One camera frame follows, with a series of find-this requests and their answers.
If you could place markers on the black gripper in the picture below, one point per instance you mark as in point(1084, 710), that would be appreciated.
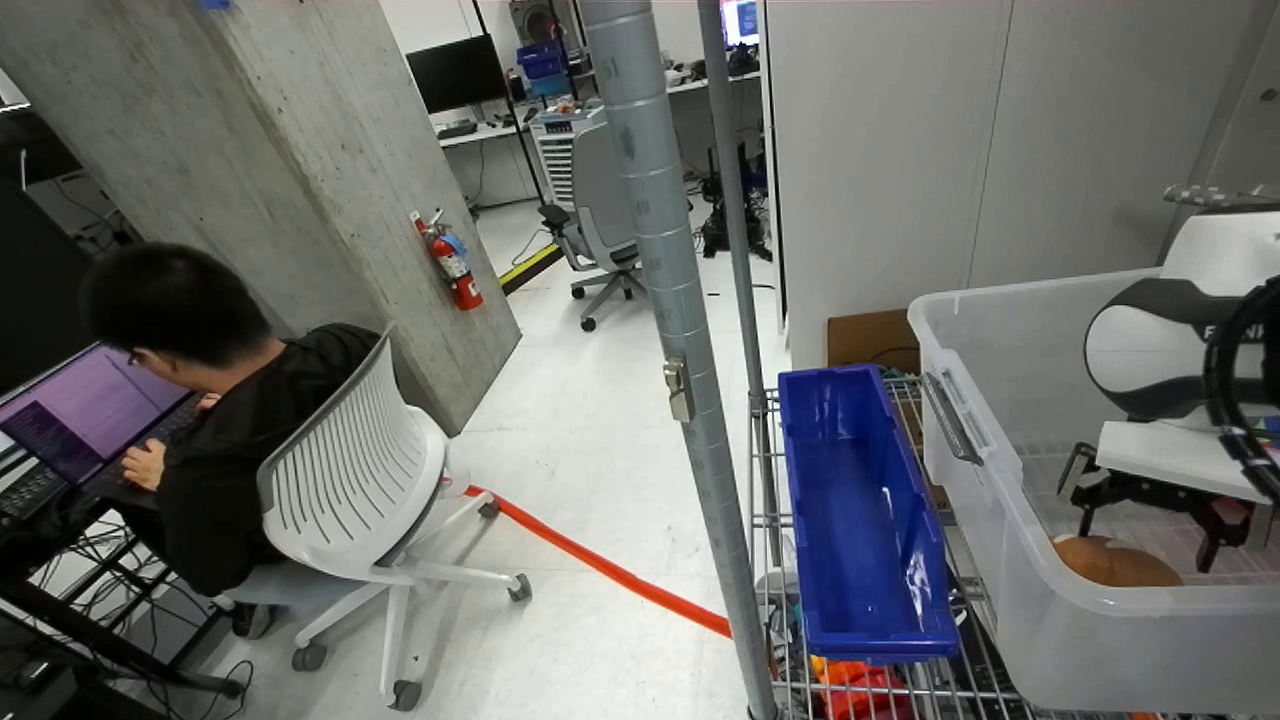
point(1154, 489)

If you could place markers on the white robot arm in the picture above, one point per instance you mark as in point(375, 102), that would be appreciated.
point(1161, 346)

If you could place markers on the tan bread roll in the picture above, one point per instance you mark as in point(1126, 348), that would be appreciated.
point(1113, 562)

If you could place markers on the clear plastic storage bin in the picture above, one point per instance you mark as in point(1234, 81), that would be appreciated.
point(1042, 586)

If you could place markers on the blue plastic bin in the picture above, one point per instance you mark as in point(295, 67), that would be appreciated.
point(862, 532)

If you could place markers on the small cardboard box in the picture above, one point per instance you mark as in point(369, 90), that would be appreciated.
point(874, 340)

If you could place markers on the orange floor tape strip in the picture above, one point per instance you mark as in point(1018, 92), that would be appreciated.
point(603, 567)

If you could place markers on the grey office chair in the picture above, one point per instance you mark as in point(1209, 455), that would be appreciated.
point(606, 226)

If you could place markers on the red fire extinguisher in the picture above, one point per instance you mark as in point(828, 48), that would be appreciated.
point(455, 264)

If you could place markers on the white mesh office chair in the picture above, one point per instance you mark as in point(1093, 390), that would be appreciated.
point(352, 485)

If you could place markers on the black desktop monitor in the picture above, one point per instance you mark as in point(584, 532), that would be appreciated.
point(459, 74)

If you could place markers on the person in black shirt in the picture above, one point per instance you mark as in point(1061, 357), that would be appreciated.
point(215, 401)

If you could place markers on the purple laptop screen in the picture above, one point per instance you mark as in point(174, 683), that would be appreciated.
point(87, 407)

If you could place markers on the grey metal rack post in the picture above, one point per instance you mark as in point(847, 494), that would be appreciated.
point(682, 346)
point(733, 200)

